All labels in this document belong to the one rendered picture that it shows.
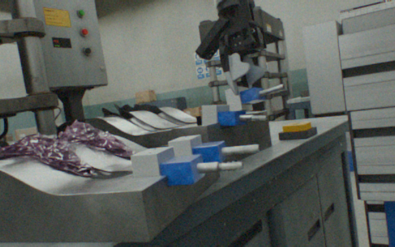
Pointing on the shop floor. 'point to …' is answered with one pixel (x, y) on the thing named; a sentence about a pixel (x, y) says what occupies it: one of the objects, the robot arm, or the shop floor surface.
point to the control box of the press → (69, 51)
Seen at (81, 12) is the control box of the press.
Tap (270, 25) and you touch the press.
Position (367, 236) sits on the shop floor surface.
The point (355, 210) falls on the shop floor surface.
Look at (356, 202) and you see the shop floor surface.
